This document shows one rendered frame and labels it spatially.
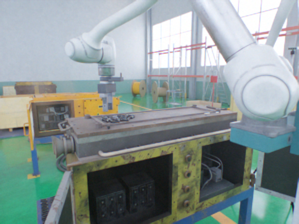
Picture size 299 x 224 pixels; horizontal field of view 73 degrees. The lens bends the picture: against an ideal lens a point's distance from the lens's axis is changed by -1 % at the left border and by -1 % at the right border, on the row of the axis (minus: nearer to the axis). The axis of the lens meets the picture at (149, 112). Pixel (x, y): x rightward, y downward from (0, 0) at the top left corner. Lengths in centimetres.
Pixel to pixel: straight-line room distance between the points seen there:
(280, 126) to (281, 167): 117
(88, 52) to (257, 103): 72
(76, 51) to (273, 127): 83
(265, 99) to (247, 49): 15
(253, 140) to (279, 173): 121
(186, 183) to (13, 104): 606
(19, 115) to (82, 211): 591
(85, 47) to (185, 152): 90
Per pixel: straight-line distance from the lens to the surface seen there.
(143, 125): 125
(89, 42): 98
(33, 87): 953
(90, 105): 383
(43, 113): 396
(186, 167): 145
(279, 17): 138
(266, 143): 81
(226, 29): 66
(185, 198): 157
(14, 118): 699
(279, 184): 206
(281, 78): 58
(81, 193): 117
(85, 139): 114
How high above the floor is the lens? 167
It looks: 11 degrees down
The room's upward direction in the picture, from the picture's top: straight up
